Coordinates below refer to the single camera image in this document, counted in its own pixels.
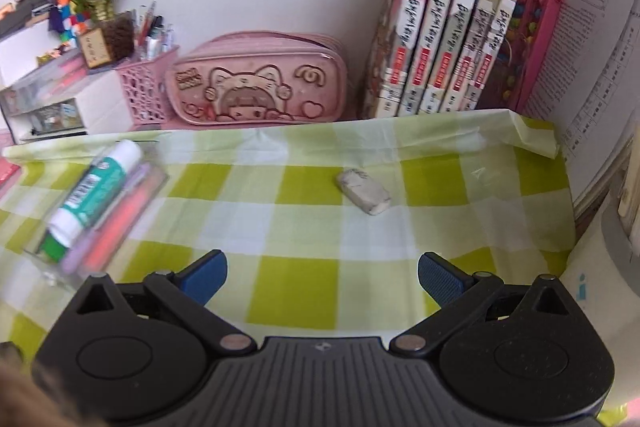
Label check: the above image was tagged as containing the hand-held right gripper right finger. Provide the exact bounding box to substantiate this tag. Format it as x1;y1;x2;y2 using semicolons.
390;252;581;353

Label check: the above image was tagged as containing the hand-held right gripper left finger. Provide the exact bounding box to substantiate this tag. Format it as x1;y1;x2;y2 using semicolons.
72;249;257;353

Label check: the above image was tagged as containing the coral pink highlighter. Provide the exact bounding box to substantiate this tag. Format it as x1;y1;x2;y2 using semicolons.
80;172;168;278

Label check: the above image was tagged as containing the white eraser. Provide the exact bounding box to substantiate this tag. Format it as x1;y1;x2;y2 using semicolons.
335;167;392;216

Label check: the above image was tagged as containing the purple pen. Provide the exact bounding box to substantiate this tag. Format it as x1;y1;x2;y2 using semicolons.
59;162;156;280

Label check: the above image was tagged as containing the teal correction pen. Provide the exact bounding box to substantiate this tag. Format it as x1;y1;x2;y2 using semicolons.
46;139;143;248

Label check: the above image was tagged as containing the highlighter with green cap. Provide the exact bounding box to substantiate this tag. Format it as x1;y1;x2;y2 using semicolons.
39;232;76;264

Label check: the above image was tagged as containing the clear plastic box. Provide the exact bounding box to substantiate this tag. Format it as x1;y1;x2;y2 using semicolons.
20;159;171;293

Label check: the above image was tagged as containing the white carton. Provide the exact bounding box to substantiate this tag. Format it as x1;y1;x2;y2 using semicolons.
562;194;640;408

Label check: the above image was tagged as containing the pink pen holder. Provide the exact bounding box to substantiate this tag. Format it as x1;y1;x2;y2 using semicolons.
114;46;181;132

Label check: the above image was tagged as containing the pink pencil case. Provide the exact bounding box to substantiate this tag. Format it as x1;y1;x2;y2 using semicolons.
164;32;349;128

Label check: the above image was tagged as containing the white drawer unit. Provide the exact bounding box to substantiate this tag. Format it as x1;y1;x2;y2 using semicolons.
0;69;133;142

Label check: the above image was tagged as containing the blue spine book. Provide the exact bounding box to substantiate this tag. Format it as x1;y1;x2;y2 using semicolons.
400;0;469;116

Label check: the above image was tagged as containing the cream spine book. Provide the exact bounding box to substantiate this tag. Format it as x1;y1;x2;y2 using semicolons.
425;0;491;114

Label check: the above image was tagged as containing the pink striped spine book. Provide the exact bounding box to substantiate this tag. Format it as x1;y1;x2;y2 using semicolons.
450;0;516;112

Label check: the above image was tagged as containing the bunch of pens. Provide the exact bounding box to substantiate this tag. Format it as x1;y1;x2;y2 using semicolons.
131;1;176;62

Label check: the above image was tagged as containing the clear storage box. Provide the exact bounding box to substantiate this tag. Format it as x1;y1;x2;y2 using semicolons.
0;52;88;118

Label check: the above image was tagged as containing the white spine book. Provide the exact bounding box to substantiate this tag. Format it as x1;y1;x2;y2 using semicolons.
465;0;531;112

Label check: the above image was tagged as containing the framed calligraphy plaque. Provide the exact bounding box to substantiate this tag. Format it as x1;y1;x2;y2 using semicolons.
78;28;112;68

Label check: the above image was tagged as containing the pink abacus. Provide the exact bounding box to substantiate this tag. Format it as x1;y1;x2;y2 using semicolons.
492;0;572;115

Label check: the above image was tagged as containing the printed paper stack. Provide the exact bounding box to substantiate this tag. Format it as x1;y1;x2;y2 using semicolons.
520;0;640;208

